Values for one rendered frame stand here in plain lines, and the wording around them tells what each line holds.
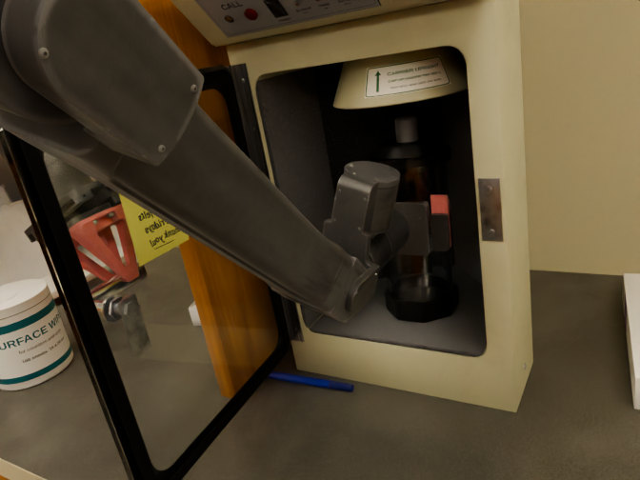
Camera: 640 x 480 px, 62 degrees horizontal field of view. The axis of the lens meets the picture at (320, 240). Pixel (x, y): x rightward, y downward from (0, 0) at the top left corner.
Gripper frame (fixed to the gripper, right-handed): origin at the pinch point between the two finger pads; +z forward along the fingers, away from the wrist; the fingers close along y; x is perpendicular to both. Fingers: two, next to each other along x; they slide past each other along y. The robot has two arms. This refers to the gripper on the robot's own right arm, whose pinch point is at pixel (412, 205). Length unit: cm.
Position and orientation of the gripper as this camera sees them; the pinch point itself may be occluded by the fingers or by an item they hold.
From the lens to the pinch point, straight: 73.4
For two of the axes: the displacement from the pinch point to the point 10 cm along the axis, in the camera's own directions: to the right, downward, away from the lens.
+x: 1.5, 9.3, 3.4
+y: -8.6, -0.4, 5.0
